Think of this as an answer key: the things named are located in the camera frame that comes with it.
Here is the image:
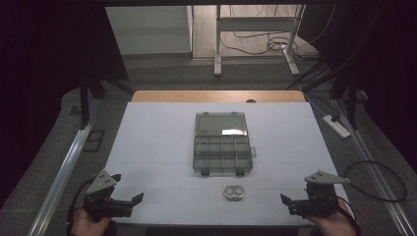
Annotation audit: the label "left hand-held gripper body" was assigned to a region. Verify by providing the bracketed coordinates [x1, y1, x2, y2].
[83, 168, 135, 223]

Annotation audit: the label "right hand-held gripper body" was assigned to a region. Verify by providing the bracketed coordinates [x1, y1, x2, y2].
[287, 169, 351, 219]

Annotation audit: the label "person's right hand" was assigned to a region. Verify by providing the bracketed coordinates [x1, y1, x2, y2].
[307, 199, 358, 236]

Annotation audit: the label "person's left hand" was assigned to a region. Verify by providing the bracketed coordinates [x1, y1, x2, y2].
[70, 208, 112, 236]

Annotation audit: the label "dark floor plate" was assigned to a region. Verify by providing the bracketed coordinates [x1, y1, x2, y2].
[81, 129, 106, 153]

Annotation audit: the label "white power strip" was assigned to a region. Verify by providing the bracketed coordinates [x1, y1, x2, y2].
[322, 114, 352, 140]

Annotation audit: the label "clear plastic compartment box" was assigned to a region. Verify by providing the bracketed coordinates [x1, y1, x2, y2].
[192, 111, 258, 178]

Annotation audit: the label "black stand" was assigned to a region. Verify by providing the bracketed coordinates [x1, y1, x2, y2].
[79, 73, 92, 130]

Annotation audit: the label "black curtain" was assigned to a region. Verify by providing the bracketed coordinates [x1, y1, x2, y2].
[299, 0, 417, 165]
[0, 0, 130, 207]

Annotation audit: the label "wooden table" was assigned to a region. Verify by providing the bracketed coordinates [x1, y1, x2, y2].
[131, 89, 307, 103]

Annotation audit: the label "white cabinet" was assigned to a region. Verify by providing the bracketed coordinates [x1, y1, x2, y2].
[104, 5, 194, 56]

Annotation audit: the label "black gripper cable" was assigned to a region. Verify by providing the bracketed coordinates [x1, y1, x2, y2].
[66, 176, 96, 235]

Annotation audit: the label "aluminium rail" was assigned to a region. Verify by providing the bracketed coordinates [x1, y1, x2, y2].
[330, 97, 417, 236]
[27, 97, 103, 236]

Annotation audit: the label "black looped cable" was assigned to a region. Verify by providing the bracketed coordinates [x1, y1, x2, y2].
[341, 159, 408, 204]

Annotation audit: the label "tangled black floor cables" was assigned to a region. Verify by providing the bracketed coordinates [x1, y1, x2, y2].
[218, 4, 337, 63]

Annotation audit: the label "white metal desk frame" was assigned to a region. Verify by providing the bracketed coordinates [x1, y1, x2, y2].
[212, 4, 307, 79]

